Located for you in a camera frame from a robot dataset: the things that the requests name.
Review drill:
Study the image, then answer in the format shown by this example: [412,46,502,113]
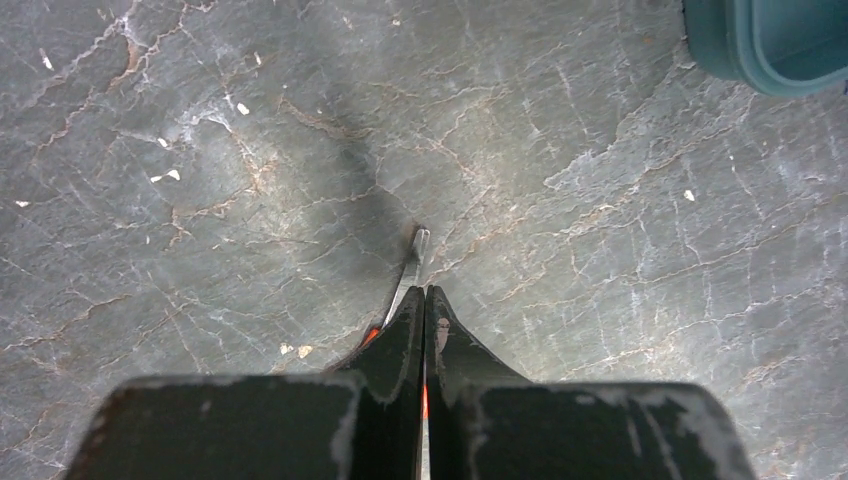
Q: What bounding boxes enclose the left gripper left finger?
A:
[67,287,425,479]

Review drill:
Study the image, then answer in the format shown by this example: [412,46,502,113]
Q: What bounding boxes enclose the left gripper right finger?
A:
[424,286,755,479]

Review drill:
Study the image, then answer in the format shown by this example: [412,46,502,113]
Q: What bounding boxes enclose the orange handled scissors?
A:
[344,225,430,479]

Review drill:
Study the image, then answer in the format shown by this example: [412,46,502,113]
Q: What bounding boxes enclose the teal divided tray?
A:
[682,0,847,97]

